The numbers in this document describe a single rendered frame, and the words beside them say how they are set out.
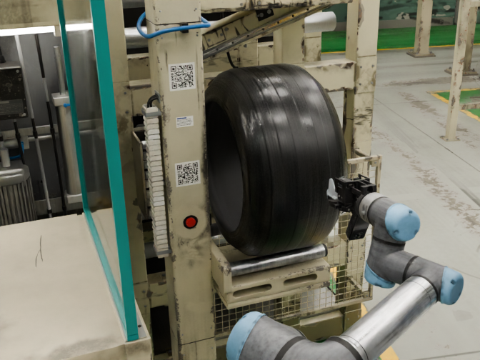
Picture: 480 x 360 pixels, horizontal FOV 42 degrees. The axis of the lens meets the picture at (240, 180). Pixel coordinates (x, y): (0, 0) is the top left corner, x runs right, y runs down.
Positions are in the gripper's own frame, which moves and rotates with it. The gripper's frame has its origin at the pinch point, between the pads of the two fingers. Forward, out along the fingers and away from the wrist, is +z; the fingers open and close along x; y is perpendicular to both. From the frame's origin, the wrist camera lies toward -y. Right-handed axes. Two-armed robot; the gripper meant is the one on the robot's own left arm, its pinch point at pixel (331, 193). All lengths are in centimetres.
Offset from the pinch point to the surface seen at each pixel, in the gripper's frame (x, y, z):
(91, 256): 66, 2, -18
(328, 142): -4.8, 11.6, 10.1
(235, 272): 20.6, -29.1, 25.7
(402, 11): -603, 9, 862
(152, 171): 42, 5, 31
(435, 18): -665, -8, 850
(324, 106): -6.8, 20.9, 15.9
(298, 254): -1.3, -27.8, 26.0
